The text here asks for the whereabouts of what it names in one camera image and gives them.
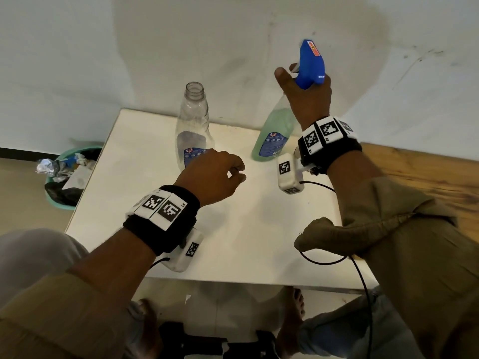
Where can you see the person's right hand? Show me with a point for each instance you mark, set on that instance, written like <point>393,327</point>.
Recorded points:
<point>308,104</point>

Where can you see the person's left hand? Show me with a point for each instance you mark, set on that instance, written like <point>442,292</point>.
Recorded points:
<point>204,175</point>

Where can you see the person's right thumb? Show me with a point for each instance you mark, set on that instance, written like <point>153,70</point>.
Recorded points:
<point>283,79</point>

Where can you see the person's left thumb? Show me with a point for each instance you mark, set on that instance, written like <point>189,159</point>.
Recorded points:
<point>235,180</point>

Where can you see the green spray bottle blue trigger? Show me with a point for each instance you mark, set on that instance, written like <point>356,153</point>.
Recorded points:
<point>275,134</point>

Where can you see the person's left forearm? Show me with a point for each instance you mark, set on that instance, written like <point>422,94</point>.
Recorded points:
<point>112,269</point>

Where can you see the person's right forearm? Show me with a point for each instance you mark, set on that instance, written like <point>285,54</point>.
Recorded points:
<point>353,175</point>

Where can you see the empty clear plastic bottle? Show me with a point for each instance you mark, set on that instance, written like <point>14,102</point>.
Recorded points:
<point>192,123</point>

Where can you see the black right wristband with markers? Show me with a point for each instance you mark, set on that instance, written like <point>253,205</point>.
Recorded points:
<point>331,149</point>

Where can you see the black wristband with markers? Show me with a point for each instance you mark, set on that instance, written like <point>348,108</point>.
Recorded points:
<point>164,228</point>
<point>331,149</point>

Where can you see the black left wristband with markers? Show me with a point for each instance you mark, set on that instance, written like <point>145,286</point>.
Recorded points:
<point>164,228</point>

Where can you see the person's right foot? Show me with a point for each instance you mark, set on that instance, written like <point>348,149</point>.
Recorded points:
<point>290,321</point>

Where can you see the person's foot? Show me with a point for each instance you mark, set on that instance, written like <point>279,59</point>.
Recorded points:
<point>290,321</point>
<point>146,332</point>

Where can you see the white paper scrap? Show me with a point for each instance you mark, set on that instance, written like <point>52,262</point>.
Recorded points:
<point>76,179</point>

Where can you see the black footwear under table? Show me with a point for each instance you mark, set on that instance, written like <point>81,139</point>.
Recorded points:
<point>202,345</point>

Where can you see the black bin bag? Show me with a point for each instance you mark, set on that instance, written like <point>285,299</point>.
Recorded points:
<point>63,196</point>

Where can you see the person's left foot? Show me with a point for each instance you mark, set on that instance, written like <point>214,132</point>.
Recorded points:
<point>146,332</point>

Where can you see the teal trash bin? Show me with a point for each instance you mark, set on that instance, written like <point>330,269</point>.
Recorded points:
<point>56,205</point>

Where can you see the person's right leg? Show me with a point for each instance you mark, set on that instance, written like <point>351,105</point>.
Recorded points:
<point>336,332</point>

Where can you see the person's leg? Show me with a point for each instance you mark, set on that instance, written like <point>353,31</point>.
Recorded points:
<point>33,254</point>
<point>336,332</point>

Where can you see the crumpled silver foil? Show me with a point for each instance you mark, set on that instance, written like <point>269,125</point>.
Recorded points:
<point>48,168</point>

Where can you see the olive right sleeve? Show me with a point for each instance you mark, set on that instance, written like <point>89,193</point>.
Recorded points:
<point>423,265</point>

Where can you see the olive sleeve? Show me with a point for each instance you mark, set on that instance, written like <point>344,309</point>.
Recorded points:
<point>56,317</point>
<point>423,265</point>

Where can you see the person's left leg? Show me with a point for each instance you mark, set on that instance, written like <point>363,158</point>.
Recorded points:
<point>33,254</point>

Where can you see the olive left sleeve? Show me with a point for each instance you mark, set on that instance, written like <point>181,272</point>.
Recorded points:
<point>56,317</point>

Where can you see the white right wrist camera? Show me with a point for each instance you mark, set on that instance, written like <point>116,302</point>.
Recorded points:
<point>289,177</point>

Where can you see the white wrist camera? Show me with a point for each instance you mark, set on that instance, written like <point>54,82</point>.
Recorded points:
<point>289,177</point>
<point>183,257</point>

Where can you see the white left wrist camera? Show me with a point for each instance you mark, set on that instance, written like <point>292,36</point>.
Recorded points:
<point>183,257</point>

